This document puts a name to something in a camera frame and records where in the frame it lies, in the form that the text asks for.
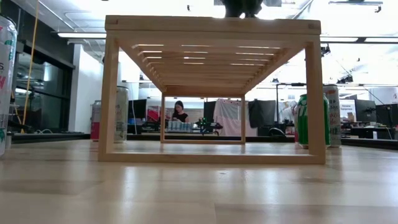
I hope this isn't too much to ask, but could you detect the dark grey cloth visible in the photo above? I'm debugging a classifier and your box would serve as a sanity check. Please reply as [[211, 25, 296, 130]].
[[248, 99, 277, 129]]

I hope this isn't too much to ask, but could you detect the row of pale blue cans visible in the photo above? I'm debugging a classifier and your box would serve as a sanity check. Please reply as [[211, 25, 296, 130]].
[[167, 120, 193, 132]]

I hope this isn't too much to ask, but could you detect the pink cloth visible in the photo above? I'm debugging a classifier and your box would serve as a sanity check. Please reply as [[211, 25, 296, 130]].
[[213, 98, 258, 137]]

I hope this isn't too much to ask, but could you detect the slatted wooden shelf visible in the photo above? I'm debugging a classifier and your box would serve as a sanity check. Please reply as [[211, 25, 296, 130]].
[[98, 14, 326, 165]]

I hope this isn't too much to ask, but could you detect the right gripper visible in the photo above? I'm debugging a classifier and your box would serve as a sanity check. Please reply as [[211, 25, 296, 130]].
[[221, 0, 264, 19]]

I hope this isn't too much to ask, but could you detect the white sign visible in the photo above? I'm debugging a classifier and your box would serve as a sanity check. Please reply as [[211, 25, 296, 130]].
[[340, 99, 357, 121]]

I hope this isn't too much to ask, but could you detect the green soda can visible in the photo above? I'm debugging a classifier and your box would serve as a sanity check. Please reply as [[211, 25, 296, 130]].
[[297, 93, 331, 149]]

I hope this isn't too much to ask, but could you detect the tall white can black lid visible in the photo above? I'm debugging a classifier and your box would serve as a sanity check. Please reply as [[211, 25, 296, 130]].
[[323, 84, 342, 147], [115, 86, 129, 144], [0, 14, 18, 156]]

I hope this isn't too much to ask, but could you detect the black office chair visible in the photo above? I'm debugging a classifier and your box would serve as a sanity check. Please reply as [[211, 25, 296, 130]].
[[267, 127, 287, 137]]

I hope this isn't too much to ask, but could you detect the person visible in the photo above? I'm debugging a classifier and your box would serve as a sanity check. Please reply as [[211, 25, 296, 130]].
[[172, 100, 189, 123]]

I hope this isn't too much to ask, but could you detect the yellow power cable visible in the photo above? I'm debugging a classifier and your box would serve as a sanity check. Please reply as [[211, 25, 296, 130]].
[[20, 0, 40, 134]]

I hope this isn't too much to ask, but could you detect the black metal table frame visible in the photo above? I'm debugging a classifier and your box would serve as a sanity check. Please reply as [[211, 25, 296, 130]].
[[11, 132, 398, 151]]

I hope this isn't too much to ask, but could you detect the red poster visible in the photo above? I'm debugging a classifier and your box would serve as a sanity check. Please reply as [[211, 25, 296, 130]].
[[146, 105, 162, 123]]

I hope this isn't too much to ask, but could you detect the black office desk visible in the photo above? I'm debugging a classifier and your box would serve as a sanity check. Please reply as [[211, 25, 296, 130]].
[[349, 126, 397, 140]]

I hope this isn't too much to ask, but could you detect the black device with green light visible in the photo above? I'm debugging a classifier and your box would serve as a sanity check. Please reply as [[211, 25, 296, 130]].
[[194, 117, 223, 135]]

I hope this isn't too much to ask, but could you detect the ceiling light fixture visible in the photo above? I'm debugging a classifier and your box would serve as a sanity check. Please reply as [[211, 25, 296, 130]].
[[57, 32, 107, 39], [320, 36, 359, 43], [364, 37, 398, 44]]

